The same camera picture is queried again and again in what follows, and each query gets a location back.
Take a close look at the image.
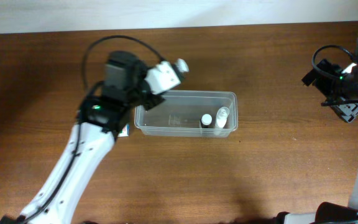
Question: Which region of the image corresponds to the dark bottle white cap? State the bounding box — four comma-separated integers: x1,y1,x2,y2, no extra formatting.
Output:
199,114,213,129

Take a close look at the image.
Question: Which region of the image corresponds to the white spray bottle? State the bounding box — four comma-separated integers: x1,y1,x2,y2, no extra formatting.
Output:
213,106,230,136

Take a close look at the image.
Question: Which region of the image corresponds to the orange effervescent tablet tube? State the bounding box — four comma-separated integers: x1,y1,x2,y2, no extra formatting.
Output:
175,58,190,73

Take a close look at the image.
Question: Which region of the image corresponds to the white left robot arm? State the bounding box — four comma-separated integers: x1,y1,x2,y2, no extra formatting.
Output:
0,51,188,223

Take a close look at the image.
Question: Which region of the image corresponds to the clear plastic container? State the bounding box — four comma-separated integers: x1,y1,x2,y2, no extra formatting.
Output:
134,90,238,138

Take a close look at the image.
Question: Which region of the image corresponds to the white green medicine box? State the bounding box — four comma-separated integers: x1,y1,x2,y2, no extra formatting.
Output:
118,124,130,138

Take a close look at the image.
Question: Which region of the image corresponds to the black right camera cable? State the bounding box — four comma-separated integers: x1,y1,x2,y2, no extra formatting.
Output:
311,44,356,80

